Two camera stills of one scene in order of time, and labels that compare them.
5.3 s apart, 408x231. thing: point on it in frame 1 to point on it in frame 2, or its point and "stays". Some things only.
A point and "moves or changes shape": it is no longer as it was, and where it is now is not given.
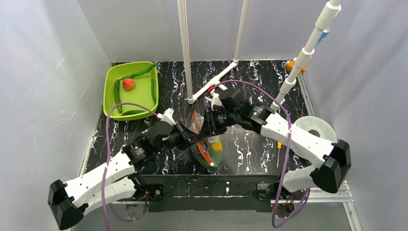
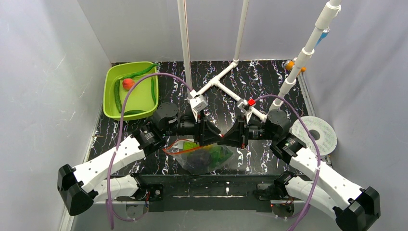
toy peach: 128,83 stays
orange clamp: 289,65 stays
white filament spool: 325,130 stays
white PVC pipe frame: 333,7 stays
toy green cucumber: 117,86 stays
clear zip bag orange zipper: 208,152 moves or changes shape
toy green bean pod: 153,90 stays
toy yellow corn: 217,146 to 208,147
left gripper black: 183,134 to 201,131
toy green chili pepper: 141,72 stays
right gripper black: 208,122 to 241,133
